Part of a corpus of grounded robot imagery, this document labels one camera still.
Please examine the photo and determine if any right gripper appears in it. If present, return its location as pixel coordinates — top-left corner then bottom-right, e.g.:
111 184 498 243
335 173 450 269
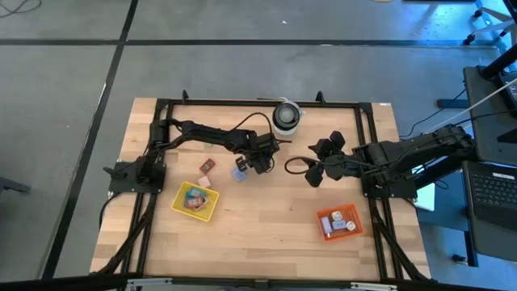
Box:
304 129 363 189

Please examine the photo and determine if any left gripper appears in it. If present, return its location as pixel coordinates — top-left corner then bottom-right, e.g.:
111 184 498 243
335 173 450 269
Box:
235 133 282 175

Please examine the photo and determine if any orange plastic basket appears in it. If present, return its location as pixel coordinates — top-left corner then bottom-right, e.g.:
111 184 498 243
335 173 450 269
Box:
316 203 365 243

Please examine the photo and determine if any yellow plastic basket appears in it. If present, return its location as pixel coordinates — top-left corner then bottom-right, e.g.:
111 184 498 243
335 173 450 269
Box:
170 180 221 223

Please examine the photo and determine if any white floor sheet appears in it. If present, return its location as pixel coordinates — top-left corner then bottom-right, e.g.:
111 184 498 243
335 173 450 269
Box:
414 182 437 213

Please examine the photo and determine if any silver extrusion bar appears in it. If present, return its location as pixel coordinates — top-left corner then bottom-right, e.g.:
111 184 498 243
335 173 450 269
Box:
350 281 399 291
126 277 174 289

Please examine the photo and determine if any black laptop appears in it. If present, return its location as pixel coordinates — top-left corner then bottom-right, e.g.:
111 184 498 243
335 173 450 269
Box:
461 159 517 234

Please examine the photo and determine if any black standing desk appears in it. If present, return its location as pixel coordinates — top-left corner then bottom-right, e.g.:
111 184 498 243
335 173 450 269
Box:
415 42 517 268

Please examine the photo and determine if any white thin rod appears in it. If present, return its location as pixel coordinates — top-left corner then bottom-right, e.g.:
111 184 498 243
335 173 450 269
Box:
434 78 517 131

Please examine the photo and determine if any white chair base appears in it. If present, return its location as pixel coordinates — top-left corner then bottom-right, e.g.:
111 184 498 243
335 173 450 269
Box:
463 0 517 46

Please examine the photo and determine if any black gantry beam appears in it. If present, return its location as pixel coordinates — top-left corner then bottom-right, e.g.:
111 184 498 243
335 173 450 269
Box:
0 272 517 291

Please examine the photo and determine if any dark grey floor foot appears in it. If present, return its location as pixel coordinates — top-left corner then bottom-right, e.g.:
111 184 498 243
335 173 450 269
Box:
0 175 32 196

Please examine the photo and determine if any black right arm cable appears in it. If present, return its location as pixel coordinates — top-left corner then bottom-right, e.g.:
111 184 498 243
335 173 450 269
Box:
284 155 326 175

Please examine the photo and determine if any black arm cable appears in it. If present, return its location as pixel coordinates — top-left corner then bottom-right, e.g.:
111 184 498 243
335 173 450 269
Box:
228 112 275 137
284 155 326 175

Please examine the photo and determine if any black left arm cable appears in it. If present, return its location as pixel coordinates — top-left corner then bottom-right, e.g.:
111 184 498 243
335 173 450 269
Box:
228 112 275 137

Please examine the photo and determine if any black aluminium table frame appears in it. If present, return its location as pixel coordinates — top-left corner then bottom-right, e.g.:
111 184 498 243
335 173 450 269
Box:
90 89 431 284

